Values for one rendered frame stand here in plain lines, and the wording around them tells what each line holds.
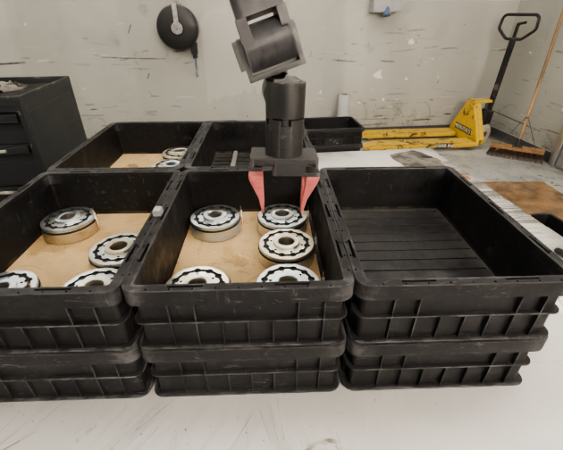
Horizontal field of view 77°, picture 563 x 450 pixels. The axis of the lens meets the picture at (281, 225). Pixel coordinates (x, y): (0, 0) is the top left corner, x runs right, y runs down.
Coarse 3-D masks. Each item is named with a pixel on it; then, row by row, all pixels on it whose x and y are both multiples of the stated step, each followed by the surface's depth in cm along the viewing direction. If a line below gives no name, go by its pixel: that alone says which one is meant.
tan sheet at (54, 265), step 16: (112, 224) 77; (128, 224) 77; (96, 240) 72; (32, 256) 67; (48, 256) 67; (64, 256) 67; (80, 256) 67; (48, 272) 63; (64, 272) 63; (80, 272) 63
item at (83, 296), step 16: (176, 176) 74; (16, 192) 68; (0, 208) 62; (144, 224) 58; (144, 240) 54; (128, 256) 50; (0, 288) 44; (16, 288) 44; (32, 288) 44; (48, 288) 44; (64, 288) 44; (80, 288) 44; (96, 288) 44; (112, 288) 44; (0, 304) 44; (16, 304) 44; (32, 304) 44; (48, 304) 44; (64, 304) 44; (80, 304) 44; (96, 304) 44; (112, 304) 45
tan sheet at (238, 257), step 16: (256, 224) 77; (192, 240) 72; (240, 240) 72; (256, 240) 72; (192, 256) 67; (208, 256) 67; (224, 256) 67; (240, 256) 67; (256, 256) 67; (176, 272) 63; (224, 272) 63; (240, 272) 63; (256, 272) 63
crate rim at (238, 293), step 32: (320, 192) 68; (160, 224) 58; (128, 288) 44; (160, 288) 44; (192, 288) 44; (224, 288) 44; (256, 288) 44; (288, 288) 44; (320, 288) 44; (352, 288) 46
